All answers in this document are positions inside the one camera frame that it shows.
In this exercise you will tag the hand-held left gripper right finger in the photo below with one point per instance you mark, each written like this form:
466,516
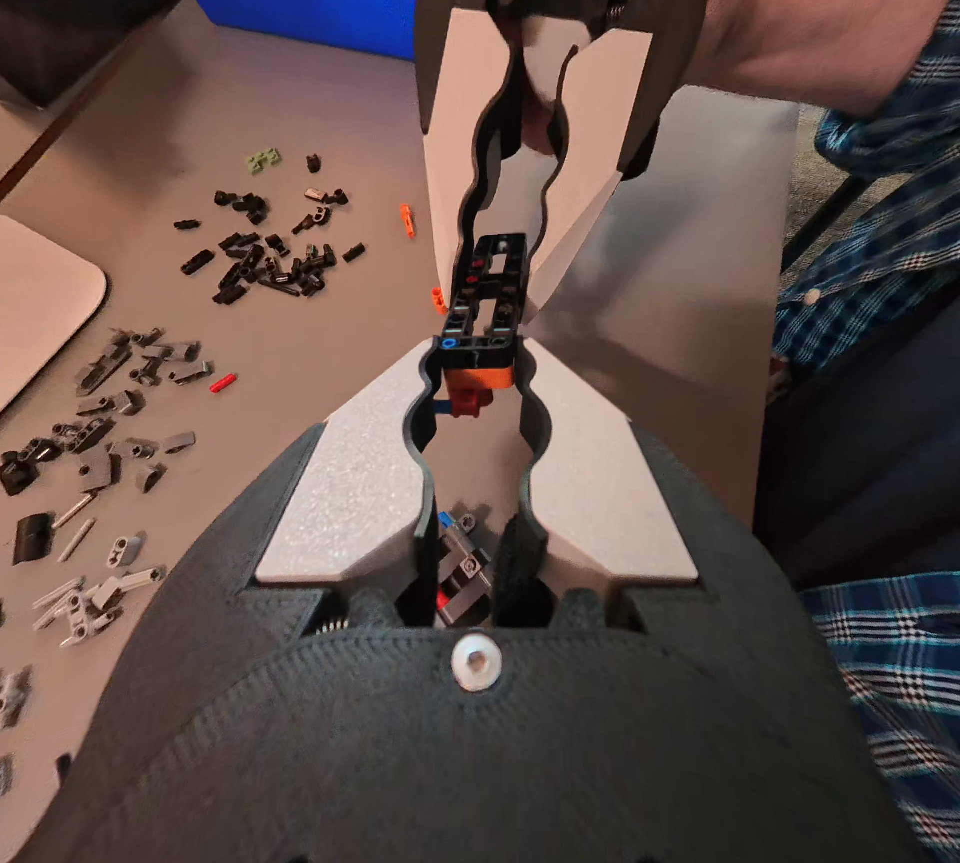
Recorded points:
607,503

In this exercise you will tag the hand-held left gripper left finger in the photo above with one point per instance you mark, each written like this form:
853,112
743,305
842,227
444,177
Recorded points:
337,503

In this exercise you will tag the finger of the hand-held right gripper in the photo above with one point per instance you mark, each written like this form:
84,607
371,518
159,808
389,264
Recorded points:
457,128
600,128

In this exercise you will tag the black lego frame assembly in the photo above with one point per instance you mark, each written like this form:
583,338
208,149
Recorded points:
484,308

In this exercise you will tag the person's right forearm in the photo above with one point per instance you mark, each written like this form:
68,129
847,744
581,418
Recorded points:
810,0

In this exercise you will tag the orange lego pin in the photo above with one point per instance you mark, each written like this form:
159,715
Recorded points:
437,300
406,220

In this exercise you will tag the multicoloured lego assembly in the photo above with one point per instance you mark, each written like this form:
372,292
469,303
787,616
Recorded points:
461,570

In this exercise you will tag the red lego pin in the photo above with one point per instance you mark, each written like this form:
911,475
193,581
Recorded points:
223,384

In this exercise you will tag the green lego piece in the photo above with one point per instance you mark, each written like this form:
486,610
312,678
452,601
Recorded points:
262,161

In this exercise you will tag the pile of black lego pieces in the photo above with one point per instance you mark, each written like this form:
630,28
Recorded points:
255,263

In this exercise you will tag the pile of light grey lego pieces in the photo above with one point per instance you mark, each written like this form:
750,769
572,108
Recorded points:
105,589

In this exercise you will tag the pile of dark grey lego pieces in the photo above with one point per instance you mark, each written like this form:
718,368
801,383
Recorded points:
112,368

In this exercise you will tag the black curved lego panel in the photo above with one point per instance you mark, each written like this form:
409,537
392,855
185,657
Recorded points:
31,539

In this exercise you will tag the dark grey lego connector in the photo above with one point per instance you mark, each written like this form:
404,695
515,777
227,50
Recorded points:
13,696

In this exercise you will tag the person's right hand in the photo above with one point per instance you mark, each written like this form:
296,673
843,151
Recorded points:
540,105

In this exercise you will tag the black chair leg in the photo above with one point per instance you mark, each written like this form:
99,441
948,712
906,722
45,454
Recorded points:
821,227

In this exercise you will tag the dark trousers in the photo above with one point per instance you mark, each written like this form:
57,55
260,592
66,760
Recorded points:
862,465

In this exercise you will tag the white tray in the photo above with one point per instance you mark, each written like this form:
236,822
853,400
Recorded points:
37,300

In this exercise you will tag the black box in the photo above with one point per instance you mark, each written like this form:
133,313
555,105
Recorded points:
75,15

